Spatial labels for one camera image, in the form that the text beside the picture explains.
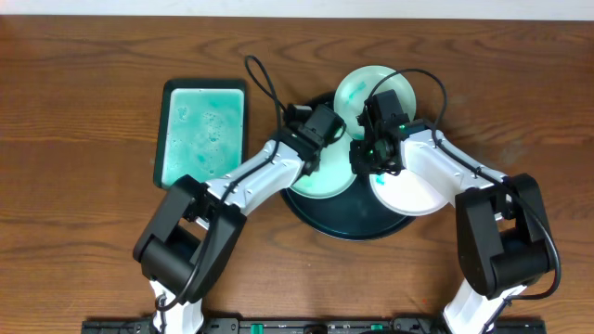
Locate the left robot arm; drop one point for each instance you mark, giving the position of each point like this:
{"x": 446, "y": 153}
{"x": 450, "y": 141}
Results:
{"x": 189, "y": 239}

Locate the rectangular tray with soapy water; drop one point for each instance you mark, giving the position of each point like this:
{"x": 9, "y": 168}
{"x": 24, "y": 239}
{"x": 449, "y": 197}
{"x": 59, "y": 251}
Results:
{"x": 203, "y": 129}

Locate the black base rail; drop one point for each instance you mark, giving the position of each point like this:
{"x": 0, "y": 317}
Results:
{"x": 236, "y": 326}

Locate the white plate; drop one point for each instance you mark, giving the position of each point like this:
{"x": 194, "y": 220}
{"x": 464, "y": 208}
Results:
{"x": 406, "y": 194}

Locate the round dark tray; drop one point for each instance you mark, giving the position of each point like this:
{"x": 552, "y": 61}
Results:
{"x": 355, "y": 214}

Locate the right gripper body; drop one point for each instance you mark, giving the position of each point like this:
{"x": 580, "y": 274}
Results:
{"x": 366, "y": 159}

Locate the green plate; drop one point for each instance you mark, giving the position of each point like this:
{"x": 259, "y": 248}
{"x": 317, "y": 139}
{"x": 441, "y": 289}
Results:
{"x": 355, "y": 88}
{"x": 334, "y": 173}

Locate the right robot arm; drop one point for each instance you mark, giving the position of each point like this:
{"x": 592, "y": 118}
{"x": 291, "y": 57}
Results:
{"x": 503, "y": 235}

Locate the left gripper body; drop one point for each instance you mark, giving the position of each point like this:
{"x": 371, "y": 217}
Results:
{"x": 311, "y": 162}

